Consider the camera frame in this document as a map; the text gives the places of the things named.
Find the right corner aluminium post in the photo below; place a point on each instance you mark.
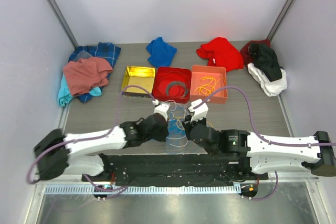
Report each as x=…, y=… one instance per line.
x=280, y=18

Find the left corner aluminium post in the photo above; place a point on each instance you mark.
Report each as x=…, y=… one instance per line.
x=61, y=19

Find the white slotted cable duct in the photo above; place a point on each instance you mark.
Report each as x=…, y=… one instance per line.
x=86, y=189

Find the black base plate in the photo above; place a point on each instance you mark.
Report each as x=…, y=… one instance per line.
x=176, y=170

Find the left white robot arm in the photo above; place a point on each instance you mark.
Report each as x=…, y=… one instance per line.
x=57, y=152

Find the corner aluminium post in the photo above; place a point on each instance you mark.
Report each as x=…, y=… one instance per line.
x=61, y=19
x=280, y=18

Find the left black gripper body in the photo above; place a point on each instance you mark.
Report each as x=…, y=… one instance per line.
x=159, y=136

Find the blue plaid cloth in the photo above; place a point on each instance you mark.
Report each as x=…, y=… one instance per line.
x=107, y=51

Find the red square box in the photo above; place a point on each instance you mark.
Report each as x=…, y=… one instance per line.
x=172, y=84

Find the salmon pink square box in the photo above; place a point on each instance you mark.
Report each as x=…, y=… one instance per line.
x=206, y=80

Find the dark red cloth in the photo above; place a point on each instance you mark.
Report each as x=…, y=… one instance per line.
x=247, y=58

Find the gold metal tin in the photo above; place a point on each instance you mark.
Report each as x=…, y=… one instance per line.
x=138, y=76

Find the black cloth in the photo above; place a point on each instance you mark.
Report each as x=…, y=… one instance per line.
x=265, y=59

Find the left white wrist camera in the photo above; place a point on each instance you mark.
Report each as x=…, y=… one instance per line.
x=161, y=108

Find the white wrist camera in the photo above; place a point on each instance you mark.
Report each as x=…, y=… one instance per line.
x=161, y=108
x=198, y=110

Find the light blue cloth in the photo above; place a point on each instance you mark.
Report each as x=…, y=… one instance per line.
x=64, y=96

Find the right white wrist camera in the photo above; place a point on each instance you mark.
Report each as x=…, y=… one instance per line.
x=198, y=110

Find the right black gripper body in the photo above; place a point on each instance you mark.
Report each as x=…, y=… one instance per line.
x=189, y=124

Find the salmon pink cloth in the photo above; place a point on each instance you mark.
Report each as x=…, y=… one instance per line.
x=85, y=74

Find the white cloth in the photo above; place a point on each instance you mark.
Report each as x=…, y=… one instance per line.
x=270, y=88

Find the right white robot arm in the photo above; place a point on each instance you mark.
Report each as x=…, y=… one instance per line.
x=262, y=154

